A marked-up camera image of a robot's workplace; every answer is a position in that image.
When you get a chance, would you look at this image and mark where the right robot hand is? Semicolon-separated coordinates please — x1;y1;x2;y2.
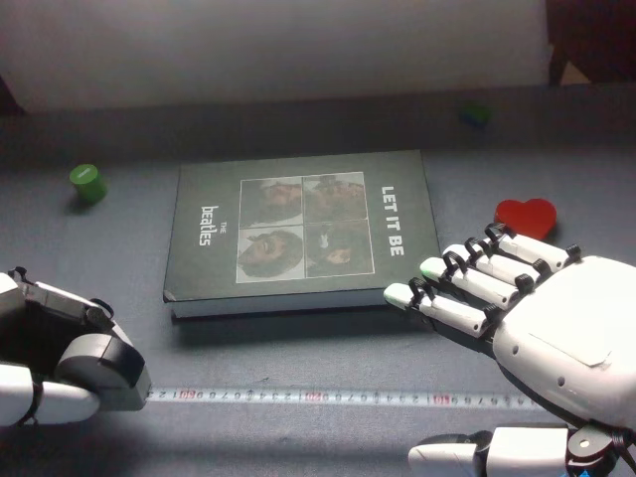
383;222;636;477

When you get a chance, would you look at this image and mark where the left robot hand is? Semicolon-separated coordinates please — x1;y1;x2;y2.
0;266;118;428

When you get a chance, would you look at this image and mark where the grey tape measure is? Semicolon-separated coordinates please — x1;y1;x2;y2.
53;332;546;413

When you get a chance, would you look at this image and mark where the black hardcover book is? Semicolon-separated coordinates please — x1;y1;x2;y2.
162;148;447;324

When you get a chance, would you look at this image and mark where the red heart block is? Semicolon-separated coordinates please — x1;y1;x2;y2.
494;198;557;241

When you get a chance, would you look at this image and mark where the green cylinder block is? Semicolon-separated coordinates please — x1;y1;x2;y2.
68;163;108;204

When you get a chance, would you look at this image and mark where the green and blue block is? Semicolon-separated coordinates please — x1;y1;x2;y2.
457;100;493;129

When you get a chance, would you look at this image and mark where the grey table cloth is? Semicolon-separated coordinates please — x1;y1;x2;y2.
0;83;636;477

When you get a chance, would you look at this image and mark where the dark brown furniture piece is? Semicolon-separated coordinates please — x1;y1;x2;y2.
546;0;636;86

